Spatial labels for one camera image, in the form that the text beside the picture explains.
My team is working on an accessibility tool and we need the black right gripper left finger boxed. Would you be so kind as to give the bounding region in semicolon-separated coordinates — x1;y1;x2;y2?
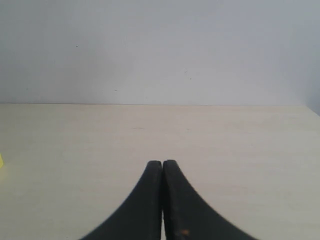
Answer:
83;160;163;240

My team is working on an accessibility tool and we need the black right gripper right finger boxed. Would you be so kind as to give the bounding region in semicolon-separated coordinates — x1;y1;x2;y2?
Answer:
162;160;253;240

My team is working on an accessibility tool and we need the yellow foam cube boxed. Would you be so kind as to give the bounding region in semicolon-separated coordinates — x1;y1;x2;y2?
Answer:
0;154;4;168

